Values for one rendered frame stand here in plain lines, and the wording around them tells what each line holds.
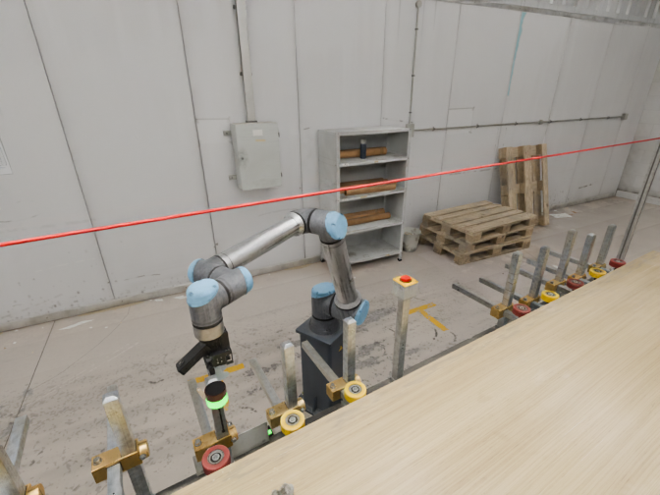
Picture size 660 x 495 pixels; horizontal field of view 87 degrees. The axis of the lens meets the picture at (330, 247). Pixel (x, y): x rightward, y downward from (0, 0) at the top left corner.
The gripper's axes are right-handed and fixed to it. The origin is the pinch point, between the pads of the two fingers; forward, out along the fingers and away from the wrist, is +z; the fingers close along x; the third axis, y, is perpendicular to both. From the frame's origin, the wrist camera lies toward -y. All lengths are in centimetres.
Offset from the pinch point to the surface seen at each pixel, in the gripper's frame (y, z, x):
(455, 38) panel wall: 352, -145, 231
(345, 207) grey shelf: 209, 37, 241
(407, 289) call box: 73, -19, -11
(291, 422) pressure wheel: 19.3, 10.5, -18.7
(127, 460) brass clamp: -26.6, 5.0, -10.3
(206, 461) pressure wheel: -7.4, 10.1, -18.1
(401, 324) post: 73, -2, -9
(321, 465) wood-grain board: 21.0, 10.8, -36.1
